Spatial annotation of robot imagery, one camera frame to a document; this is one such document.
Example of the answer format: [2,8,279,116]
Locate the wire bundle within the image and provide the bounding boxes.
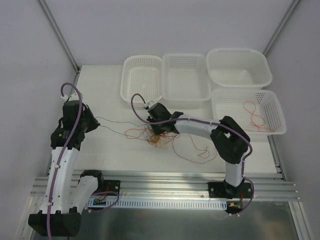
[124,124,181,150]

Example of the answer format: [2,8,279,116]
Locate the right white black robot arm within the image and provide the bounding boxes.
[145,102,252,199]

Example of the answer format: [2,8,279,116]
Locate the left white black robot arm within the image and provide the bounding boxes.
[28,100,105,239]

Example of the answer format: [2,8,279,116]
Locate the translucent middle white basket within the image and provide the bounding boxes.
[161,53,211,104]

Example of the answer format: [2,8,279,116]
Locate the rounded perforated white basket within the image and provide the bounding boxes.
[120,55,162,108]

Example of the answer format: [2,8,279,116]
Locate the solid white tub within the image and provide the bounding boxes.
[206,48,273,89]

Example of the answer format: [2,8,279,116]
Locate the large perforated white basket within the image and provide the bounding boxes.
[211,88,287,136]

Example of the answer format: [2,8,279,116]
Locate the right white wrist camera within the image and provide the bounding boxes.
[143,100,157,110]

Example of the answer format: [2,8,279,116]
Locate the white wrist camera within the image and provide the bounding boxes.
[143,100,157,110]
[61,92,79,102]

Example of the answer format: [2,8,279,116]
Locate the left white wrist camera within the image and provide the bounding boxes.
[61,92,79,102]

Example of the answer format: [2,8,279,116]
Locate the left aluminium frame post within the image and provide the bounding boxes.
[36,0,80,73]

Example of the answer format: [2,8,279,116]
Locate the aluminium frame post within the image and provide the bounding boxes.
[36,0,80,73]
[262,0,302,58]

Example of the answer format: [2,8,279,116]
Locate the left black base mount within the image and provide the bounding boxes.
[94,179,121,197]

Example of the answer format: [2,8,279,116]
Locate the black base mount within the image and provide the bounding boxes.
[207,181,254,200]
[94,179,121,197]

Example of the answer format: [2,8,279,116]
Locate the white slotted cable duct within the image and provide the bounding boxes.
[84,198,230,210]

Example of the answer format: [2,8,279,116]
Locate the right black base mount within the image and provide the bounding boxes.
[207,181,254,200]

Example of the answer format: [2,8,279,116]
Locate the right aluminium frame post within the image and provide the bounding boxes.
[262,0,302,58]

